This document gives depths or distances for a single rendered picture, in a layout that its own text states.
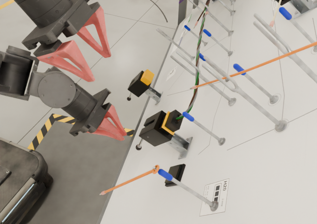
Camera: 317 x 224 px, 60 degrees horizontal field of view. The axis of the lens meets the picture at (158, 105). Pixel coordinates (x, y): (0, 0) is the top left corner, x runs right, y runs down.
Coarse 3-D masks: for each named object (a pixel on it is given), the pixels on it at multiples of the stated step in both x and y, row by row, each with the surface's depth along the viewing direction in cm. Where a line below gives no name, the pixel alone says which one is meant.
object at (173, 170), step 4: (180, 164) 50; (184, 164) 50; (172, 168) 51; (176, 168) 50; (180, 168) 49; (184, 168) 49; (168, 172) 51; (172, 172) 50; (176, 172) 49; (180, 172) 49; (176, 176) 48; (180, 176) 48; (180, 180) 48; (168, 184) 50; (172, 184) 49; (176, 184) 48
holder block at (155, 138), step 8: (160, 112) 50; (152, 120) 51; (160, 120) 49; (144, 128) 52; (152, 128) 48; (144, 136) 51; (152, 136) 50; (160, 136) 49; (168, 136) 49; (152, 144) 53
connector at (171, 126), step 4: (172, 112) 48; (176, 112) 47; (164, 116) 50; (168, 116) 48; (172, 116) 47; (176, 116) 47; (168, 120) 47; (172, 120) 46; (176, 120) 47; (180, 120) 47; (160, 124) 49; (168, 124) 46; (172, 124) 46; (176, 124) 46; (180, 124) 47; (160, 128) 48; (168, 128) 47; (172, 128) 47; (176, 128) 46; (164, 132) 49
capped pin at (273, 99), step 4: (236, 64) 38; (236, 68) 38; (240, 68) 38; (248, 76) 38; (252, 80) 39; (256, 84) 39; (260, 88) 39; (264, 92) 40; (268, 92) 40; (268, 96) 40; (272, 96) 40; (276, 96) 40; (272, 100) 40; (276, 100) 40
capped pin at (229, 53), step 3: (204, 30) 60; (207, 33) 60; (210, 33) 60; (210, 36) 61; (213, 39) 61; (219, 42) 61; (222, 45) 62; (225, 48) 62; (228, 51) 62; (231, 51) 62; (228, 54) 63; (231, 54) 62
